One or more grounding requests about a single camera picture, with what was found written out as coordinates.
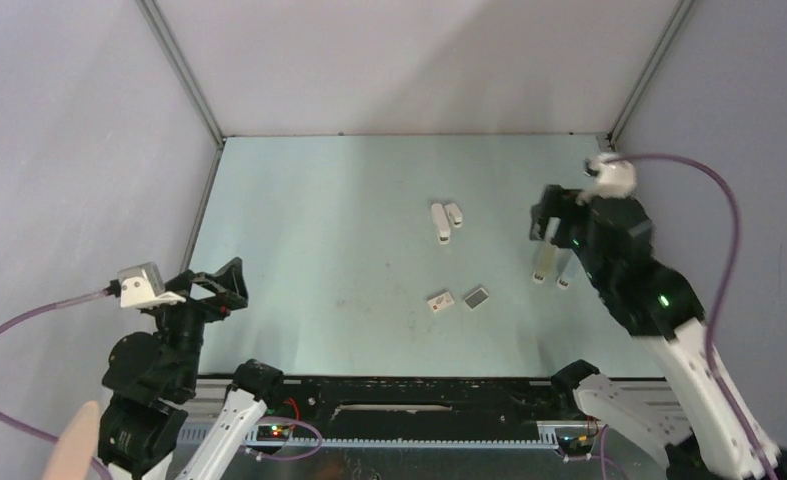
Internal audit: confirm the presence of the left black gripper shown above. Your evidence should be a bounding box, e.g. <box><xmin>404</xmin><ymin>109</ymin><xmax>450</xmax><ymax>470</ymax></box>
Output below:
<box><xmin>149</xmin><ymin>255</ymin><xmax>249</xmax><ymax>393</ymax></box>

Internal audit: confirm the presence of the small white mini stapler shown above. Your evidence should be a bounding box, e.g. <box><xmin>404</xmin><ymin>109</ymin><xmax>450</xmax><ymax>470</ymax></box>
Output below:
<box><xmin>444</xmin><ymin>202</ymin><xmax>463</xmax><ymax>228</ymax></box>

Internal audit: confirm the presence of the staple box tray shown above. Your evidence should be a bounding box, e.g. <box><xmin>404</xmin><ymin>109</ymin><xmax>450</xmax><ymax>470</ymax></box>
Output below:
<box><xmin>463</xmin><ymin>287</ymin><xmax>489</xmax><ymax>310</ymax></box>

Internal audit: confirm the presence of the long white stapler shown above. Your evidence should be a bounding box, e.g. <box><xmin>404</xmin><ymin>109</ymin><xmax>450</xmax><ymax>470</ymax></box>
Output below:
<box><xmin>430</xmin><ymin>203</ymin><xmax>451</xmax><ymax>245</ymax></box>

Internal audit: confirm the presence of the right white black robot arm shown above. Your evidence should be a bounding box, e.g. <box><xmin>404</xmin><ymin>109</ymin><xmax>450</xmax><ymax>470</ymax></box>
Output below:
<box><xmin>530</xmin><ymin>185</ymin><xmax>787</xmax><ymax>479</ymax></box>

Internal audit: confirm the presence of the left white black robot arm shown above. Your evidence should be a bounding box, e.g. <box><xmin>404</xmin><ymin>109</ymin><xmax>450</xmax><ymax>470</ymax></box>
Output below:
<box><xmin>97</xmin><ymin>257</ymin><xmax>285</xmax><ymax>479</ymax></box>

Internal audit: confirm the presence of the beige stapler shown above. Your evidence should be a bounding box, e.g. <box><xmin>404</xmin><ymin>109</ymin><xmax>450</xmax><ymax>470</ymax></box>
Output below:
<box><xmin>532</xmin><ymin>219</ymin><xmax>559</xmax><ymax>284</ymax></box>

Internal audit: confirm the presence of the left small circuit board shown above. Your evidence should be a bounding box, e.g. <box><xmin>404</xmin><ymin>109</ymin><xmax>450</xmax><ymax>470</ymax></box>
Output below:
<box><xmin>255</xmin><ymin>424</ymin><xmax>293</xmax><ymax>442</ymax></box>

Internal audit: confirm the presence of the small circuit board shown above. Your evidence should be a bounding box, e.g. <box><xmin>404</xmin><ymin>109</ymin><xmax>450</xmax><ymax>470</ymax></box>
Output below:
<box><xmin>255</xmin><ymin>424</ymin><xmax>293</xmax><ymax>442</ymax></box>
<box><xmin>558</xmin><ymin>435</ymin><xmax>596</xmax><ymax>458</ymax></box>

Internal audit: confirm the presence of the right small circuit board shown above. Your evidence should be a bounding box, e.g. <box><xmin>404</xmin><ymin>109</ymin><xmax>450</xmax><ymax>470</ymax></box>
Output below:
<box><xmin>558</xmin><ymin>435</ymin><xmax>596</xmax><ymax>458</ymax></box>

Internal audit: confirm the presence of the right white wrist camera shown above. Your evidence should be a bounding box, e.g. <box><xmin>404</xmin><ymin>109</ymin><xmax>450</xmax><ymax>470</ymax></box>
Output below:
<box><xmin>575</xmin><ymin>152</ymin><xmax>637</xmax><ymax>205</ymax></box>

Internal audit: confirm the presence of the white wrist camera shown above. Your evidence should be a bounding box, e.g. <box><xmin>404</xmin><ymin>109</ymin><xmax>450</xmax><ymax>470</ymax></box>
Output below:
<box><xmin>575</xmin><ymin>152</ymin><xmax>637</xmax><ymax>205</ymax></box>
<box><xmin>109</xmin><ymin>262</ymin><xmax>186</xmax><ymax>310</ymax></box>

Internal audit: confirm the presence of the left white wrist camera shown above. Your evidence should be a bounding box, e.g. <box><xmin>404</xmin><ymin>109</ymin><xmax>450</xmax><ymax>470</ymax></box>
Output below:
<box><xmin>109</xmin><ymin>262</ymin><xmax>186</xmax><ymax>310</ymax></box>

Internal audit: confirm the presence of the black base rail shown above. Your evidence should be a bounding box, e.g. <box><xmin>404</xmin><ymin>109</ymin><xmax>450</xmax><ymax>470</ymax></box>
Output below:
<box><xmin>197</xmin><ymin>375</ymin><xmax>606</xmax><ymax>444</ymax></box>

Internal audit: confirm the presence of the white cable duct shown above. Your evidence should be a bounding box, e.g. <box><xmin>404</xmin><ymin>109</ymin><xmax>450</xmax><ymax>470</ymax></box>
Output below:
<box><xmin>180</xmin><ymin>423</ymin><xmax>560</xmax><ymax>452</ymax></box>

